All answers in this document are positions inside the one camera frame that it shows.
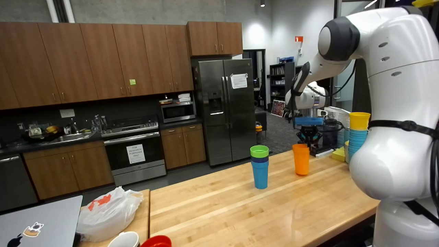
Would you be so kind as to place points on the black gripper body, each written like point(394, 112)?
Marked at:
point(312, 138)

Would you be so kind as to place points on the stack of light blue cups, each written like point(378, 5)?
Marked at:
point(356, 140)

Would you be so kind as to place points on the green plastic cup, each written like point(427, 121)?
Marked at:
point(260, 151)

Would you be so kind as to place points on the yellow plastic cup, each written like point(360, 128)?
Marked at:
point(360, 121)

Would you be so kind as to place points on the light blue plastic cup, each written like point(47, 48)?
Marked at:
point(260, 172)

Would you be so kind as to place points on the white plastic bag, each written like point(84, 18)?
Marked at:
point(109, 214)

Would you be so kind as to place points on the silver microwave oven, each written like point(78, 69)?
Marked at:
point(179, 112)

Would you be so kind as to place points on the orange plastic cup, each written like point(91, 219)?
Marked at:
point(301, 158)

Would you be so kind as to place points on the dark blue plastic cup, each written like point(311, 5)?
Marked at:
point(260, 160)

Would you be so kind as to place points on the stainless steel refrigerator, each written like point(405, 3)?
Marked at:
point(228, 114)

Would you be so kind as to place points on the stainless steel oven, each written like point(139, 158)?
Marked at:
point(135, 151)

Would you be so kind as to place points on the grey laptop with stickers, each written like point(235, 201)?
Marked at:
point(46, 225)

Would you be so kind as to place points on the red bowl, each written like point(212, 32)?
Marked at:
point(157, 242)

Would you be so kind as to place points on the white mug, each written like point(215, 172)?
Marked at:
point(126, 239)

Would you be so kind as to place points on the paper on refrigerator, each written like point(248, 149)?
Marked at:
point(239, 81)

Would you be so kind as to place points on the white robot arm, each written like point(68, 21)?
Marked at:
point(399, 162)

